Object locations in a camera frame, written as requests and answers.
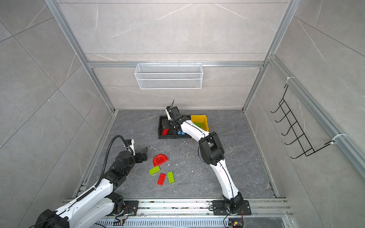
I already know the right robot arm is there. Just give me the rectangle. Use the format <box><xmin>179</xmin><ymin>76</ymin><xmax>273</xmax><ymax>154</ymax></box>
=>
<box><xmin>165</xmin><ymin>105</ymin><xmax>244</xmax><ymax>214</ymax></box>

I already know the yellow plastic bin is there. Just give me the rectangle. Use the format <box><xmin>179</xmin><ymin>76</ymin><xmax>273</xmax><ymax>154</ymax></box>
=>
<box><xmin>191</xmin><ymin>115</ymin><xmax>209</xmax><ymax>132</ymax></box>

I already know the black wire hook rack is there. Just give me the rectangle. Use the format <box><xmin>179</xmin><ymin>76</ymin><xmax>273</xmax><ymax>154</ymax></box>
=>
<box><xmin>270</xmin><ymin>84</ymin><xmax>335</xmax><ymax>159</ymax></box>

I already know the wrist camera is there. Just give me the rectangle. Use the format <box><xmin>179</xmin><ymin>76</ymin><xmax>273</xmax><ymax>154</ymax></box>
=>
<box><xmin>165</xmin><ymin>109</ymin><xmax>172</xmax><ymax>121</ymax></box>
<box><xmin>124</xmin><ymin>139</ymin><xmax>136</xmax><ymax>156</ymax></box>

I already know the white wire mesh basket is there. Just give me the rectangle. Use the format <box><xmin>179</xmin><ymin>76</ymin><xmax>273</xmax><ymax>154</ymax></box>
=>
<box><xmin>135</xmin><ymin>63</ymin><xmax>203</xmax><ymax>90</ymax></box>

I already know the red arch lego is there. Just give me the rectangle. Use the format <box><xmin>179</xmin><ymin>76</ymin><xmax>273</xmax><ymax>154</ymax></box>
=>
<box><xmin>153</xmin><ymin>154</ymin><xmax>169</xmax><ymax>167</ymax></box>

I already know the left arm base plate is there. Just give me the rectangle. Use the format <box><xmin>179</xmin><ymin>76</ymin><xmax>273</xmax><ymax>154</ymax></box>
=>
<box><xmin>112</xmin><ymin>200</ymin><xmax>139</xmax><ymax>216</ymax></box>

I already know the black bin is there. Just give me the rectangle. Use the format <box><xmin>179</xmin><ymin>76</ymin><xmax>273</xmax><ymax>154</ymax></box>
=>
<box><xmin>158</xmin><ymin>116</ymin><xmax>175</xmax><ymax>139</ymax></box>
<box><xmin>171</xmin><ymin>114</ymin><xmax>191</xmax><ymax>139</ymax></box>

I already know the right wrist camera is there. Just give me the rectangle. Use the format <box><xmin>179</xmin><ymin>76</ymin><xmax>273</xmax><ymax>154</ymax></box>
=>
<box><xmin>165</xmin><ymin>109</ymin><xmax>172</xmax><ymax>121</ymax></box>

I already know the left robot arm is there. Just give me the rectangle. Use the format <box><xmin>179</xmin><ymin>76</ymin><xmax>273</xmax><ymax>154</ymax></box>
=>
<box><xmin>33</xmin><ymin>135</ymin><xmax>148</xmax><ymax>228</ymax></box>

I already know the green lego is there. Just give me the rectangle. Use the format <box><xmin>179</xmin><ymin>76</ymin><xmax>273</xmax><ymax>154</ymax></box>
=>
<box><xmin>194</xmin><ymin>122</ymin><xmax>203</xmax><ymax>129</ymax></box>
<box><xmin>149</xmin><ymin>166</ymin><xmax>160</xmax><ymax>175</ymax></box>
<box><xmin>167</xmin><ymin>172</ymin><xmax>175</xmax><ymax>183</ymax></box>

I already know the red lego block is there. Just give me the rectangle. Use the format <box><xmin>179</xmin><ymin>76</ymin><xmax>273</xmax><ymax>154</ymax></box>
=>
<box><xmin>162</xmin><ymin>129</ymin><xmax>169</xmax><ymax>135</ymax></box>

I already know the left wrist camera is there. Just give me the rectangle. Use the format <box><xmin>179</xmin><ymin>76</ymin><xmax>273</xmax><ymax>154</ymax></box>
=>
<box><xmin>124</xmin><ymin>139</ymin><xmax>136</xmax><ymax>156</ymax></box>

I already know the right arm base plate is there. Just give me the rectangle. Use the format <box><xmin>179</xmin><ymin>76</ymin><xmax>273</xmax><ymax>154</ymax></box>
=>
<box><xmin>208</xmin><ymin>200</ymin><xmax>252</xmax><ymax>216</ymax></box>

